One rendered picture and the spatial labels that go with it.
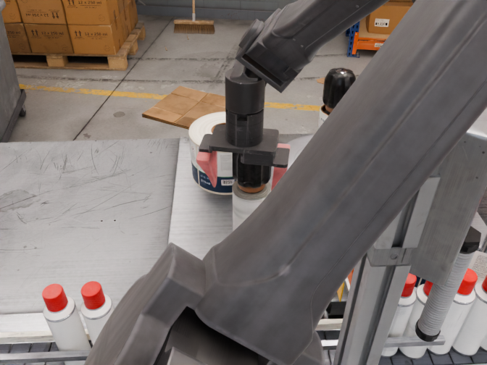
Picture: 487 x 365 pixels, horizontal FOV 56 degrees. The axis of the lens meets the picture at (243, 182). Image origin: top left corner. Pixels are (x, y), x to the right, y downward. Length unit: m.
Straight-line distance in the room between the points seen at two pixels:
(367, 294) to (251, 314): 0.33
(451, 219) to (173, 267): 0.32
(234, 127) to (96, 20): 3.45
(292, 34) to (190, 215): 0.74
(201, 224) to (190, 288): 0.94
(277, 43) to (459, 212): 0.28
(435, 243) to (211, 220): 0.76
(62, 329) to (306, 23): 0.62
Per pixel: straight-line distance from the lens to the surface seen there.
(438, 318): 0.73
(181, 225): 1.18
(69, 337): 0.88
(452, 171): 0.46
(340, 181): 0.22
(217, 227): 1.16
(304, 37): 0.54
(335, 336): 0.98
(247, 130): 0.67
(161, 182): 1.40
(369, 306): 0.57
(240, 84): 0.64
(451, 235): 0.50
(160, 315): 0.24
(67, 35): 4.21
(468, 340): 0.99
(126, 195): 1.37
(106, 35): 4.09
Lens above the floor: 1.68
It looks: 38 degrees down
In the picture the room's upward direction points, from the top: straight up
